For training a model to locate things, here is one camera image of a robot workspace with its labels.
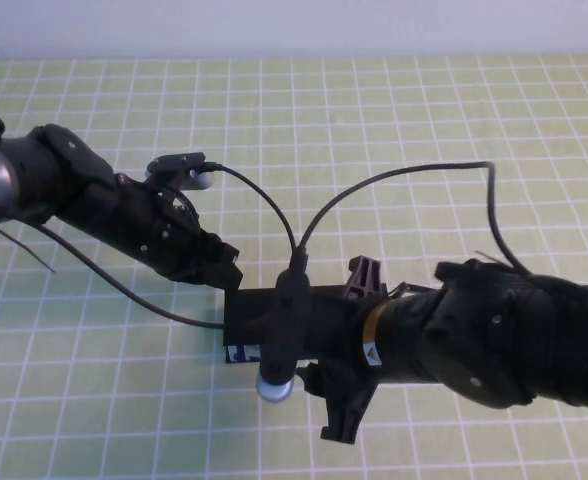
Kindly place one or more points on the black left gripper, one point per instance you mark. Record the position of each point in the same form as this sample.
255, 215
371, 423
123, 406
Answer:
169, 240

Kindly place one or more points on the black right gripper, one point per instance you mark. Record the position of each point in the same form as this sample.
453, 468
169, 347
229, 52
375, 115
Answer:
354, 335

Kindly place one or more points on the black glasses case printed side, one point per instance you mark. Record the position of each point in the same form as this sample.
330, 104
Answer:
249, 315

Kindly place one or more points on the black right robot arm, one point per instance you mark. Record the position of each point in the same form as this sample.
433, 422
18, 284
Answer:
524, 340

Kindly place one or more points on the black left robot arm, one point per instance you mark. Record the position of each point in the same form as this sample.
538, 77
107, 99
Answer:
24, 170

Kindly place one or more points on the green checked tablecloth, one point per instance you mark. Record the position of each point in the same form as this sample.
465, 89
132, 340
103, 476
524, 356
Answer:
124, 410

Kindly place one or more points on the black right camera mount bracket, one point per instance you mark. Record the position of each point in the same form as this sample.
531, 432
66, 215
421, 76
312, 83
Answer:
286, 320

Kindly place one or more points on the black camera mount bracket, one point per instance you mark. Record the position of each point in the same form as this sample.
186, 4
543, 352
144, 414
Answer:
286, 320
176, 162

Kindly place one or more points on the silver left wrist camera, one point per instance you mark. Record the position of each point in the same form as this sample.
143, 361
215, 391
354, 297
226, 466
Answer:
203, 180

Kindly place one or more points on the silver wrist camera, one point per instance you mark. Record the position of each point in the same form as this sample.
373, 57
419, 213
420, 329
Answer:
203, 180
273, 392

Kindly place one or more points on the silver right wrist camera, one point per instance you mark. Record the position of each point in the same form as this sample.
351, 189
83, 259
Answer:
273, 392

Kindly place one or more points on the black left camera mount bracket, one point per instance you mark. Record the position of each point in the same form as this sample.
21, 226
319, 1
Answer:
176, 162

